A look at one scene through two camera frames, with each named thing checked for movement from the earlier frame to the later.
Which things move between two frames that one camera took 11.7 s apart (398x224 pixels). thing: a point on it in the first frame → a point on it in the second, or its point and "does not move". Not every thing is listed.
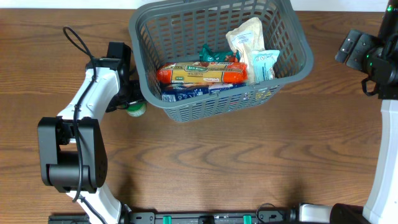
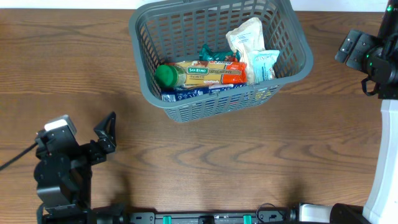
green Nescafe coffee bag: [206, 54] does not move
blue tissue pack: [180, 93] does not move
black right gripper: [354, 50] does not move
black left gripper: [117, 102] → [97, 153]
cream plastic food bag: [246, 38] does not move
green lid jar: [136, 110] → [167, 76]
